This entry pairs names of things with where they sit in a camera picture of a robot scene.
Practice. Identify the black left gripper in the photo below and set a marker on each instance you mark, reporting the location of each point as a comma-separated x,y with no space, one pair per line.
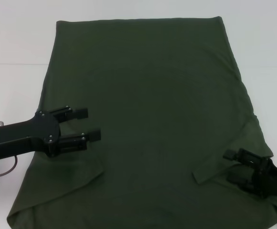
28,133

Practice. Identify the dark green shirt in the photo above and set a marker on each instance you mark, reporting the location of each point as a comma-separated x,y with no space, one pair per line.
152,83

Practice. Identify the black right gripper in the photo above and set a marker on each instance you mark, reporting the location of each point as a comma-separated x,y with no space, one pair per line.
274,177

